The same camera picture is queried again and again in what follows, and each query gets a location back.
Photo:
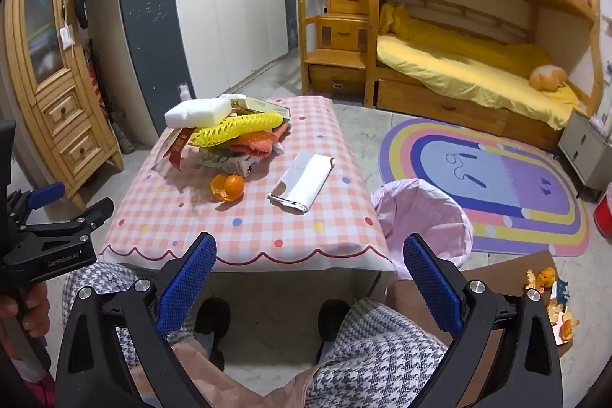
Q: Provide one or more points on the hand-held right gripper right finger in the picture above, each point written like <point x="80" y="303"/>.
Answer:
<point x="432" y="283"/>

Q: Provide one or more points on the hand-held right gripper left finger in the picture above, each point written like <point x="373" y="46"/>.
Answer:
<point x="189" y="283"/>

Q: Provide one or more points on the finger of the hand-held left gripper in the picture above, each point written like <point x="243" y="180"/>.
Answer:
<point x="93" y="217"/>
<point x="45" y="193"/>

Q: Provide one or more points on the clear plastic bag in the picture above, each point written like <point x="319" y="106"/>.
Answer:
<point x="420" y="217"/>

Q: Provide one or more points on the red packet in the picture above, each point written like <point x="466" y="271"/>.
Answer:
<point x="178" y="150"/>

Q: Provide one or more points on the peeled tangerine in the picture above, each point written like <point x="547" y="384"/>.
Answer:
<point x="234" y="185"/>

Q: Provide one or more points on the white green milk carton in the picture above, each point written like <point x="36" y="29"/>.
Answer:
<point x="239" y="164"/>

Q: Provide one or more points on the white foam block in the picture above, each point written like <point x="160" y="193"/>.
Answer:
<point x="198" y="112"/>

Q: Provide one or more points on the white paper bag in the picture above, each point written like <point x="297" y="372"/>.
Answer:
<point x="306" y="183"/>

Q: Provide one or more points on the yellow foam fruit net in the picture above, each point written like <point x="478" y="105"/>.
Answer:
<point x="239" y="126"/>

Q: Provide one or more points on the green and beige box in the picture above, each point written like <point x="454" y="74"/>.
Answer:
<point x="263" y="106"/>

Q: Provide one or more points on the person's left hand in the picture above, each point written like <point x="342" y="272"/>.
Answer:
<point x="33" y="307"/>

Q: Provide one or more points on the black shoe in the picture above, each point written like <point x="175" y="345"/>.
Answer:
<point x="213" y="317"/>
<point x="332" y="317"/>

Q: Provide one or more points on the person's left leg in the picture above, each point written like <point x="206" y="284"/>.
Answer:
<point x="95" y="276"/>

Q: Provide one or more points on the person's leg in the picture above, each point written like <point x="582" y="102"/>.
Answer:
<point x="95" y="276"/>
<point x="382" y="360"/>

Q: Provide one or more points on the brown cardboard sheet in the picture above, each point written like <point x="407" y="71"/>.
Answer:
<point x="502" y="269"/>

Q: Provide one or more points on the dark patterned fabric bundle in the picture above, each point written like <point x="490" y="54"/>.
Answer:
<point x="125" y="142"/>

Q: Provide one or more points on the wooden cabinet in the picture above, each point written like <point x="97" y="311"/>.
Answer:
<point x="62" y="111"/>

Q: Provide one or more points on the person's right leg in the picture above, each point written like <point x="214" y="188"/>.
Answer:
<point x="382" y="360"/>

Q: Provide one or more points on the pink checkered tablecloth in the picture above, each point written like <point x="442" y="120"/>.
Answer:
<point x="287" y="236"/>

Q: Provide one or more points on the pinkish brown garment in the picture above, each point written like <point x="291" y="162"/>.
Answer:
<point x="239" y="384"/>

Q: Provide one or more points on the pile of tangerine peels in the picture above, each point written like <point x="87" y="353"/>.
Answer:
<point x="547" y="279"/>

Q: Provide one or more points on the rainbow oval rug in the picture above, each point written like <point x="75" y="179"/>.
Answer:
<point x="526" y="197"/>

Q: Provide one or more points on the blue white wrapper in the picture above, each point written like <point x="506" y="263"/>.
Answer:
<point x="560" y="293"/>

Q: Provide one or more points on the white hanging tag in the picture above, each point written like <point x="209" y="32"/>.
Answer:
<point x="66" y="36"/>

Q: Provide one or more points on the red container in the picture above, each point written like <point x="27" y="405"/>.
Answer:
<point x="605" y="212"/>

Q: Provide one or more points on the grey nightstand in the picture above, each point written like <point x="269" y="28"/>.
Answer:
<point x="581" y="145"/>

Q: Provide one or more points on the yellow bedsheet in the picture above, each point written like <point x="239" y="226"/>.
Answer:
<point x="454" y="64"/>

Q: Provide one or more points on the white and grey wardrobe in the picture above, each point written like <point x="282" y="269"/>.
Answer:
<point x="220" y="30"/>

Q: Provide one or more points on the orange plush toy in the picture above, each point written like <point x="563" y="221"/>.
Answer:
<point x="547" y="77"/>

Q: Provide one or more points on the wall socket with plug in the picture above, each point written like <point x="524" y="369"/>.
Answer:
<point x="608" y="71"/>

